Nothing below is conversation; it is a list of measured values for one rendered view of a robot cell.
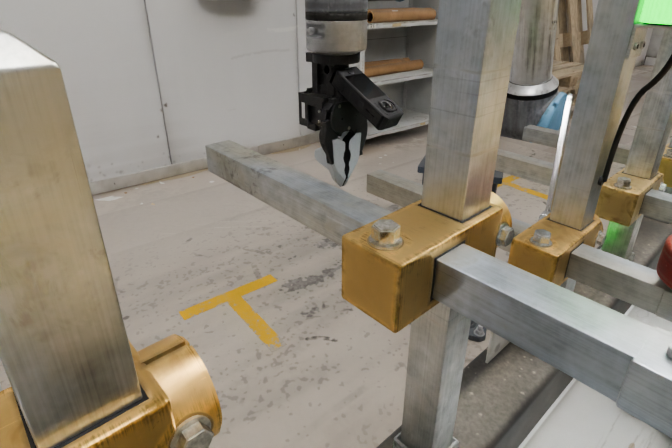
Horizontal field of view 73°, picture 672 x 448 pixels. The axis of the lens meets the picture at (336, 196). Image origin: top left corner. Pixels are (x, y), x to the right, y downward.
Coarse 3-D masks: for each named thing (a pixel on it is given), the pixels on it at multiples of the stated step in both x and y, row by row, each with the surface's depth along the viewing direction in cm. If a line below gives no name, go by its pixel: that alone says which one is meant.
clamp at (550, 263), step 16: (544, 224) 51; (560, 224) 51; (592, 224) 51; (512, 240) 48; (528, 240) 48; (560, 240) 48; (576, 240) 48; (592, 240) 52; (512, 256) 49; (528, 256) 47; (544, 256) 46; (560, 256) 45; (544, 272) 47; (560, 272) 47
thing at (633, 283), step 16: (368, 176) 68; (384, 176) 67; (368, 192) 69; (384, 192) 66; (400, 192) 64; (416, 192) 62; (512, 224) 53; (528, 224) 53; (576, 256) 47; (592, 256) 47; (608, 256) 47; (576, 272) 48; (592, 272) 46; (608, 272) 45; (624, 272) 44; (640, 272) 44; (656, 272) 44; (608, 288) 46; (624, 288) 45; (640, 288) 43; (656, 288) 42; (640, 304) 44; (656, 304) 43
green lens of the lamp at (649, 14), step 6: (648, 0) 40; (654, 0) 39; (660, 0) 38; (666, 0) 38; (648, 6) 40; (654, 6) 39; (660, 6) 38; (666, 6) 38; (642, 12) 41; (648, 12) 40; (654, 12) 39; (660, 12) 38; (666, 12) 38; (642, 18) 40; (648, 18) 40; (654, 18) 39; (660, 18) 39; (666, 18) 38
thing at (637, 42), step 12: (636, 24) 41; (648, 24) 40; (660, 24) 39; (636, 36) 42; (636, 48) 42; (660, 72) 42; (648, 84) 43; (636, 96) 44; (624, 120) 45; (612, 144) 47; (612, 156) 47; (600, 180) 48
